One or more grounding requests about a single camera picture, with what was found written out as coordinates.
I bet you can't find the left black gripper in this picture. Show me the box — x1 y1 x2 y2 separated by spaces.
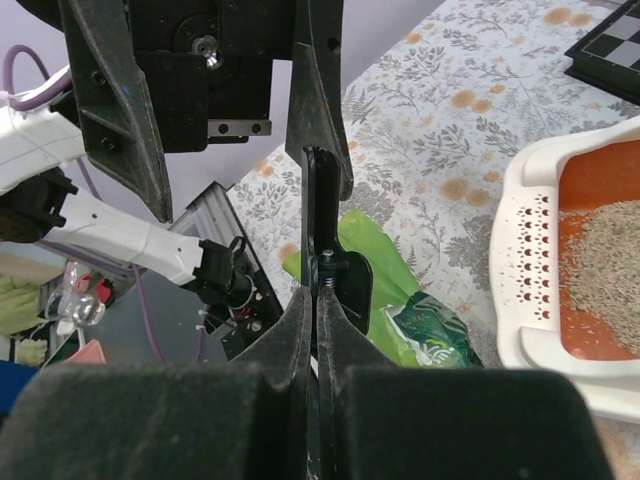
57 0 356 225

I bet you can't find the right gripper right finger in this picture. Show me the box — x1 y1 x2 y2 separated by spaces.
317 289 613 479

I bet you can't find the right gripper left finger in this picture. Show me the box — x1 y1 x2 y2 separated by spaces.
1 287 312 479

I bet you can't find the green litter bag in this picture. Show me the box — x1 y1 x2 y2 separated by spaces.
282 208 485 370

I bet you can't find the black bag clip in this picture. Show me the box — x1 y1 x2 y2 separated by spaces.
299 144 375 480

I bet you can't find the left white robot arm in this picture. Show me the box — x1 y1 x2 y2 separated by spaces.
1 1 353 310

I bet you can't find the white orange litter box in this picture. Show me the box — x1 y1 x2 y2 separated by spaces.
489 118 639 423

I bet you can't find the cat litter pile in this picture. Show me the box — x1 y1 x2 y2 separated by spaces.
559 200 639 361

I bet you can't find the black white checkerboard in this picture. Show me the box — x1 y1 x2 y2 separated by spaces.
565 0 639 106

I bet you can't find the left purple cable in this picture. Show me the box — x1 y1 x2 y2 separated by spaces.
2 44 209 366

